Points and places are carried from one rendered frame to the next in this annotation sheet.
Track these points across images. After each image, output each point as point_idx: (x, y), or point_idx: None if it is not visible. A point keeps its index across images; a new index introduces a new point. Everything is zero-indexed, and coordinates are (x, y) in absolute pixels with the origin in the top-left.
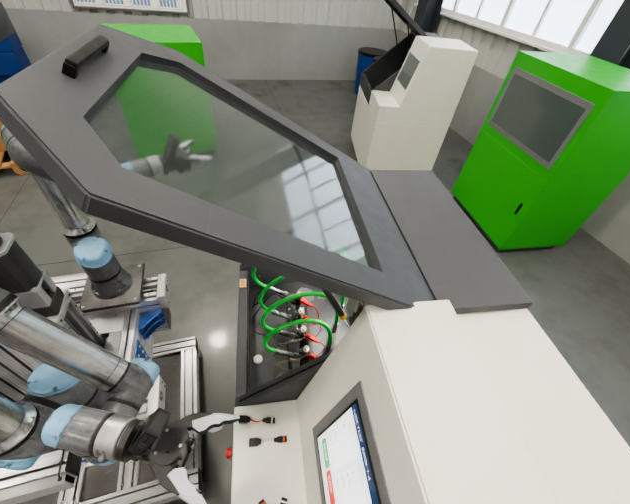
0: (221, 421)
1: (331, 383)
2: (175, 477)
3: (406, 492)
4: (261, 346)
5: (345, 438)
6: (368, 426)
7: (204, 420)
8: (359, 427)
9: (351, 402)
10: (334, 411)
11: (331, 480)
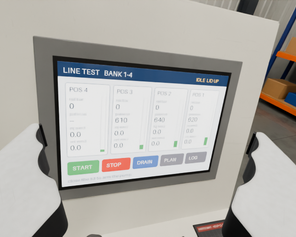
0: (35, 141)
1: (3, 123)
2: (290, 228)
3: (153, 19)
4: None
5: (84, 108)
6: (90, 47)
7: (0, 198)
8: (85, 68)
9: (51, 73)
10: (46, 126)
11: (112, 160)
